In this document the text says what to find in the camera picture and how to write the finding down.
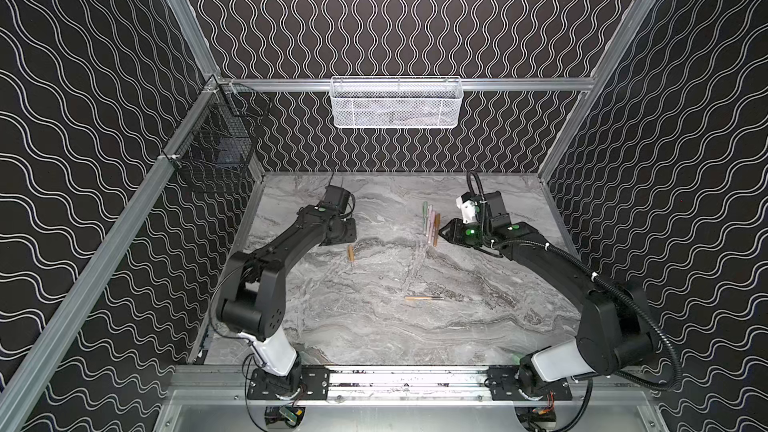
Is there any green pen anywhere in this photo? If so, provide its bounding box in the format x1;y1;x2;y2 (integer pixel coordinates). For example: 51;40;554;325
421;201;429;236

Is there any black wire mesh basket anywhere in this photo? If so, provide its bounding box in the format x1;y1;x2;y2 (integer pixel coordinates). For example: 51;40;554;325
165;75;260;196

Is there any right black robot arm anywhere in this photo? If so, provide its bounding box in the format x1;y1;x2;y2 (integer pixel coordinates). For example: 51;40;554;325
438;191;683;397

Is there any white wire mesh basket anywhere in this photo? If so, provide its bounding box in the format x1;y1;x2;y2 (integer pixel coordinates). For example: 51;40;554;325
329;76;464;129

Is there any tan pen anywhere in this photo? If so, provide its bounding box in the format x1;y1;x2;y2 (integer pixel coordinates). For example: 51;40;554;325
404;295;444;301

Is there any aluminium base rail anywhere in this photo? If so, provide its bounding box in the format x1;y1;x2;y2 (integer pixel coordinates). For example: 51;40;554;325
170;364;652;404

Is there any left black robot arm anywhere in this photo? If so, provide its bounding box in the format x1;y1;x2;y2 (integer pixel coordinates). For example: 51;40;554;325
213;185;357;388

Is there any brown pen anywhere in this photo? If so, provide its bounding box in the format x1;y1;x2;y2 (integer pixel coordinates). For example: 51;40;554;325
431;213;441;247

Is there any pink pen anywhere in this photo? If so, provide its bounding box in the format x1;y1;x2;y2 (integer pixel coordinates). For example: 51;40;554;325
425;204;434;244

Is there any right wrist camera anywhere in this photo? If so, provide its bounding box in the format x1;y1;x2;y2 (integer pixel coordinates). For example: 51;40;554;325
456;192;481;224

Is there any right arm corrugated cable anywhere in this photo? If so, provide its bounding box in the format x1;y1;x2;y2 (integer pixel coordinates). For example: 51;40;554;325
466;170;684;394

